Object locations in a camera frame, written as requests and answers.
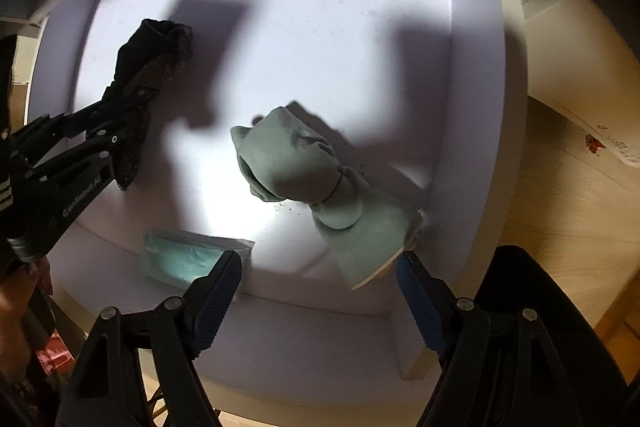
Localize sage green cloth bundle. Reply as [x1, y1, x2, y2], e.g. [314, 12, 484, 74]
[230, 106, 423, 291]

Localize navy lace garment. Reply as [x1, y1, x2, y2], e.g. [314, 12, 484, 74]
[102, 18, 192, 191]

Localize person's left hand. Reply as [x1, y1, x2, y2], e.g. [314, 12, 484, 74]
[0, 257, 53, 384]

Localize mint green packet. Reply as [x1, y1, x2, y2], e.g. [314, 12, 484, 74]
[141, 230, 254, 291]

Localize red satin cushion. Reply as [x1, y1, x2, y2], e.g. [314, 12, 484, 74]
[36, 331, 75, 376]

